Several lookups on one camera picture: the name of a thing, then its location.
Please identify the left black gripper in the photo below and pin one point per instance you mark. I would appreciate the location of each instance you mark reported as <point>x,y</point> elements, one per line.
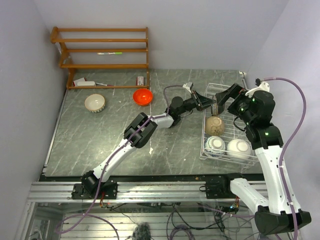
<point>201,102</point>

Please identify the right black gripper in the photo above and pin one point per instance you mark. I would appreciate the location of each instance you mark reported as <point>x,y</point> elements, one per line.
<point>233,91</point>

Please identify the brown ceramic bowl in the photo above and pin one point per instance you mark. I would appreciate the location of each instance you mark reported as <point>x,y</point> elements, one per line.
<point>214,126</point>

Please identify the blue white porcelain bowl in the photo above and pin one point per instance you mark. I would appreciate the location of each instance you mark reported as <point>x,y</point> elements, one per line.
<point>214,146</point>

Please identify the white wire dish rack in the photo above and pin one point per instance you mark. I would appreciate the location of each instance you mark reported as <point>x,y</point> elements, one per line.
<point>233,130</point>

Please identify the plain white bowl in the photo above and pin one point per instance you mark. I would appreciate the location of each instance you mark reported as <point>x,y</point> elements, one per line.
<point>238,150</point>

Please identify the orange plastic bowl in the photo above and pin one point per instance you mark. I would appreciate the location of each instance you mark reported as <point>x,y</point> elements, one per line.
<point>142,97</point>

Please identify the cream patterned bowl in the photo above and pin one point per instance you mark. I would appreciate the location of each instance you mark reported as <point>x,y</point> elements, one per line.
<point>95,103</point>

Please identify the dark brown ribbed bowl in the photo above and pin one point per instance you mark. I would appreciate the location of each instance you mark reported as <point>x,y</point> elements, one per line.
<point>214,109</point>

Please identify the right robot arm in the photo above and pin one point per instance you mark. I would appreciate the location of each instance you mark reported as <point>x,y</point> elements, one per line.
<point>280,212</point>

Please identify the red white small card box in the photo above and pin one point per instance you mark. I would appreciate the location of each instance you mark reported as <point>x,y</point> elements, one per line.
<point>140,81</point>

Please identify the pink pen on shelf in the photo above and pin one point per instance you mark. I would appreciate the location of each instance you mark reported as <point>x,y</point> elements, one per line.
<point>102,84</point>

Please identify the green white marker pen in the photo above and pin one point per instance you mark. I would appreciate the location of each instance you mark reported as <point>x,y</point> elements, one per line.
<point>109,53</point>

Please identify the white box on shelf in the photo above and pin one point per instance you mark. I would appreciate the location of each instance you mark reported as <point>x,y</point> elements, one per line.
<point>82,82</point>

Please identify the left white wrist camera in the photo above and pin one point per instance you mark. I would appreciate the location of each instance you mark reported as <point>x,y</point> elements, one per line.
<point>188,86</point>

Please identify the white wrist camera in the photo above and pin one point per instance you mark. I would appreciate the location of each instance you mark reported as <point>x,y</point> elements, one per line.
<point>188,86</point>
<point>260,86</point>

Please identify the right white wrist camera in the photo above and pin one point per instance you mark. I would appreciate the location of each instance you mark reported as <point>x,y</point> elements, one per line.
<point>260,86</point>

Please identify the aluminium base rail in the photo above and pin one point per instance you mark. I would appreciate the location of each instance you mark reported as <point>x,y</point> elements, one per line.
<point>166,188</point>

